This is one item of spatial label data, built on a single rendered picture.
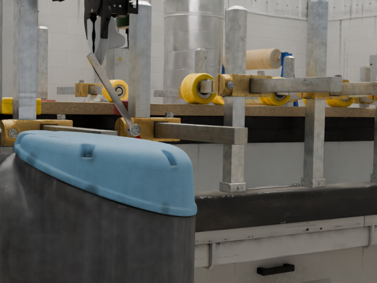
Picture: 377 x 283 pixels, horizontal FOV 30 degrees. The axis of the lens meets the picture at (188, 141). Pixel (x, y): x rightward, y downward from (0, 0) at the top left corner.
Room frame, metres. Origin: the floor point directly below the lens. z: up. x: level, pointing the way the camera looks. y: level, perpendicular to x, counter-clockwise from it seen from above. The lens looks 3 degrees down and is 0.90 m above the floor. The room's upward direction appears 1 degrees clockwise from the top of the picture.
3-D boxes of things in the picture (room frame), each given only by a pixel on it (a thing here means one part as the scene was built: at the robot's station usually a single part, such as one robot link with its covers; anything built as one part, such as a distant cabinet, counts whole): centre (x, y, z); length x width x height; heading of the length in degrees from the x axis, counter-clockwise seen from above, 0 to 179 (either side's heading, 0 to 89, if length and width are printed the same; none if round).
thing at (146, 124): (1.50, 0.09, 0.85); 0.14 x 0.06 x 0.05; 123
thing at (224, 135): (1.43, 0.02, 0.84); 0.43 x 0.03 x 0.04; 33
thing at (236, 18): (1.62, -0.10, 0.89); 0.04 x 0.04 x 0.48; 33
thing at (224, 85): (1.63, -0.12, 0.95); 0.14 x 0.06 x 0.05; 123
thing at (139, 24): (1.49, 0.11, 0.87); 0.04 x 0.04 x 0.48; 33
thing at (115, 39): (1.35, 0.15, 1.02); 0.06 x 0.03 x 0.09; 123
